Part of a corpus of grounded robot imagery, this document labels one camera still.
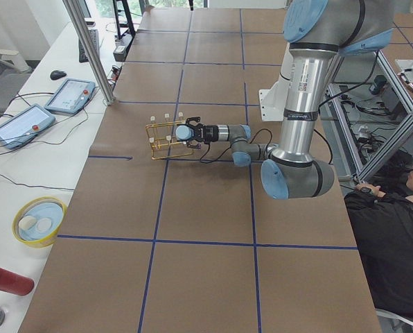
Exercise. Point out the near teach pendant tablet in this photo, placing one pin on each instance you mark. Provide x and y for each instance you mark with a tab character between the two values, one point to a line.
22	128

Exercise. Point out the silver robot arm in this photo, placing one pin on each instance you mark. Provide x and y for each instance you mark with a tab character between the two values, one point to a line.
316	32

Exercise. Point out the aluminium frame post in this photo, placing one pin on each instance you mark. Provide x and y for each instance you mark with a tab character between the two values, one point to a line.
78	20

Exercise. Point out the teach pendant tablet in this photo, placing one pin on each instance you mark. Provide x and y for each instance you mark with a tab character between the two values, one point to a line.
22	128
71	96

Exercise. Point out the yellow bowl with blue plate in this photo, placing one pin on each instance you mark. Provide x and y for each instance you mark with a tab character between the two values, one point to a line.
37	223

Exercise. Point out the light blue cup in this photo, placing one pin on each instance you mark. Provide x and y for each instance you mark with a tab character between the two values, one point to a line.
184	133

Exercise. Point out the black computer mouse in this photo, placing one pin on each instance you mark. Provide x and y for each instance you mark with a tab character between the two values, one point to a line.
57	74

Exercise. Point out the gold wire cup holder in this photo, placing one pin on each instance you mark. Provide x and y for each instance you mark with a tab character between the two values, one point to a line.
162	138

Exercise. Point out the red bottle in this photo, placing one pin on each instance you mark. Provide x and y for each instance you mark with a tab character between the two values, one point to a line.
14	283

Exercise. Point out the white pedestal column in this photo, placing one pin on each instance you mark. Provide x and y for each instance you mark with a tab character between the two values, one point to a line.
272	101

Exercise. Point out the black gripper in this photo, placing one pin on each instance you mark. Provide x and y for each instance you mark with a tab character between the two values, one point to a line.
209	132

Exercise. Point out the person in black clothes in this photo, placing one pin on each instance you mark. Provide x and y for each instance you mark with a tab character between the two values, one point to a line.
382	224

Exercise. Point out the far teach pendant tablet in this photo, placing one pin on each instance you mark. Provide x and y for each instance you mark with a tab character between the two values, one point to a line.
71	96

